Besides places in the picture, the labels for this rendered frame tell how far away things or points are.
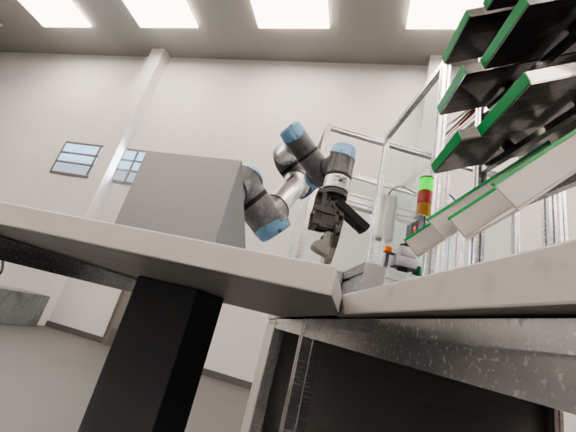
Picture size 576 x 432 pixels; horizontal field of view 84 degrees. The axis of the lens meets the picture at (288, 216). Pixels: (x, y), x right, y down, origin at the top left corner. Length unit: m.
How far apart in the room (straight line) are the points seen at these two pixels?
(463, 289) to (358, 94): 5.73
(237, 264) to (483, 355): 0.22
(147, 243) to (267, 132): 5.34
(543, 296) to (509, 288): 0.02
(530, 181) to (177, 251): 0.43
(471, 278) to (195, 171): 0.72
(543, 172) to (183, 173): 0.72
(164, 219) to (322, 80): 5.55
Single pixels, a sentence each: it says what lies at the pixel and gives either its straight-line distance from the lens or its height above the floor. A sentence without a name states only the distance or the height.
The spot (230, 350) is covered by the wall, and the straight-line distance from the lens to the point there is 4.68.
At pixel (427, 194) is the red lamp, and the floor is 1.34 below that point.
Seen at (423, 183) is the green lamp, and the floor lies 1.38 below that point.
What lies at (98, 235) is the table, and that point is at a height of 0.84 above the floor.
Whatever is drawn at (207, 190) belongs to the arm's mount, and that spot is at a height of 1.06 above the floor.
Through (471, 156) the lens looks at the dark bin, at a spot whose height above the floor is 1.21.
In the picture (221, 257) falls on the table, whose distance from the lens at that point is 0.34.
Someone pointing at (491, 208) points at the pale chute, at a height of 1.05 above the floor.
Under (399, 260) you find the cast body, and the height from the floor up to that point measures 1.04.
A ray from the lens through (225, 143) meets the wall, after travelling 5.79.
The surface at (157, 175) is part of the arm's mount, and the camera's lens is 0.91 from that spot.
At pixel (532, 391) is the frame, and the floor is 0.79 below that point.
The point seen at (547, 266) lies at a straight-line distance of 0.20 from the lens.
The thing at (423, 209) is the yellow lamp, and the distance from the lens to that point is 1.20.
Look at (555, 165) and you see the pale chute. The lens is 0.53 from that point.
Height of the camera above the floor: 0.79
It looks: 19 degrees up
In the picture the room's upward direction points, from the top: 14 degrees clockwise
